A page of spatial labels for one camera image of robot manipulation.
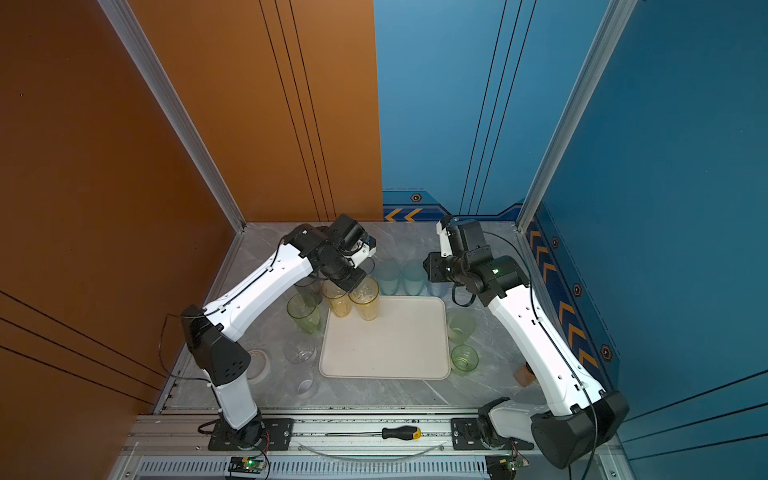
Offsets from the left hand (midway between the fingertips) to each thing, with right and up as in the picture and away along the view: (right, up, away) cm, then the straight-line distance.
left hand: (357, 279), depth 79 cm
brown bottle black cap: (+44, -24, -3) cm, 50 cm away
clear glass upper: (-17, -22, +6) cm, 28 cm away
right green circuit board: (+36, -44, -9) cm, 58 cm away
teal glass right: (+16, 0, +16) cm, 23 cm away
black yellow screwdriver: (+14, -37, -7) cm, 40 cm away
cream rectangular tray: (+14, -20, +10) cm, 26 cm away
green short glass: (+30, -23, +5) cm, 38 cm away
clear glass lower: (-16, -28, +2) cm, 32 cm away
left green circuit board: (-26, -44, -8) cm, 52 cm away
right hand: (+18, +5, -6) cm, 20 cm away
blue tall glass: (+25, -5, +18) cm, 32 cm away
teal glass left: (+8, 0, +15) cm, 17 cm away
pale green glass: (+30, -15, +8) cm, 34 cm away
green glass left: (-18, -10, +10) cm, 22 cm away
